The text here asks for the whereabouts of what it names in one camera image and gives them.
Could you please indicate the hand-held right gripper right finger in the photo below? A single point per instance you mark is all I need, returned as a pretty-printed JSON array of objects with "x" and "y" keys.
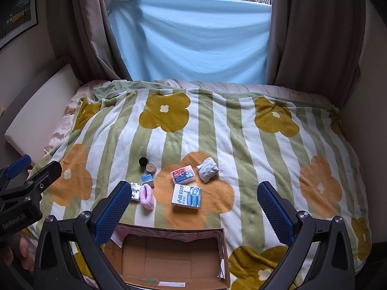
[{"x": 275, "y": 213}]

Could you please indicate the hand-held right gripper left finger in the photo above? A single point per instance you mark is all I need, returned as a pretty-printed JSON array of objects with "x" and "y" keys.
[{"x": 113, "y": 211}]

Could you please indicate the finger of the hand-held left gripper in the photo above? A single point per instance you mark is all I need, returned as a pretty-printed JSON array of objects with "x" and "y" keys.
[
  {"x": 45, "y": 176},
  {"x": 18, "y": 165}
]

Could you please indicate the cardboard box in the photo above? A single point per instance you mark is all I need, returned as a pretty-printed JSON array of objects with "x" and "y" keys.
[{"x": 169, "y": 256}]

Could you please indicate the white floral sock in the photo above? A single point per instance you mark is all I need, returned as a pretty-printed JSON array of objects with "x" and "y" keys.
[{"x": 207, "y": 170}]

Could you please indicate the person's left hand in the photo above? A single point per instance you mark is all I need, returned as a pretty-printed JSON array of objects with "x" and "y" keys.
[{"x": 24, "y": 252}]

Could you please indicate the small patterned box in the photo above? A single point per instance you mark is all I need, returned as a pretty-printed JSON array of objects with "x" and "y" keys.
[{"x": 135, "y": 191}]

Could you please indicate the small blue box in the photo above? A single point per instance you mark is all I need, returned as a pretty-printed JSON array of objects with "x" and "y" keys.
[{"x": 147, "y": 180}]

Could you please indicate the tan round jar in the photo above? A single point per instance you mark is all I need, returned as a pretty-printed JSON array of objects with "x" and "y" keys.
[{"x": 151, "y": 168}]

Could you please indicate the white padded headboard panel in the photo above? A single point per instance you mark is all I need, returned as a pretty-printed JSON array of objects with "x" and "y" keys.
[{"x": 39, "y": 111}]

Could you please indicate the black round jar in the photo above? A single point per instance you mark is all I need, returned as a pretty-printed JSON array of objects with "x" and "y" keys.
[{"x": 143, "y": 161}]

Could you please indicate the blue and white carton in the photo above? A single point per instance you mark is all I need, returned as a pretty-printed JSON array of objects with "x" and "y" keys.
[{"x": 186, "y": 196}]

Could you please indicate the striped flower print blanket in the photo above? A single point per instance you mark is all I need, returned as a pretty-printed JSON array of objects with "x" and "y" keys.
[{"x": 242, "y": 145}]

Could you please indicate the small red-blue clear box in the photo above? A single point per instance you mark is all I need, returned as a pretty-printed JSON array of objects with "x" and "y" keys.
[{"x": 182, "y": 174}]

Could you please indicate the light blue sheet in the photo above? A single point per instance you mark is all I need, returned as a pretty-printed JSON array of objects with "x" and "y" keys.
[{"x": 187, "y": 36}]

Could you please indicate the wall poster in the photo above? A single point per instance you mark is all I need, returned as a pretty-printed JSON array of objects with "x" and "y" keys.
[{"x": 18, "y": 12}]

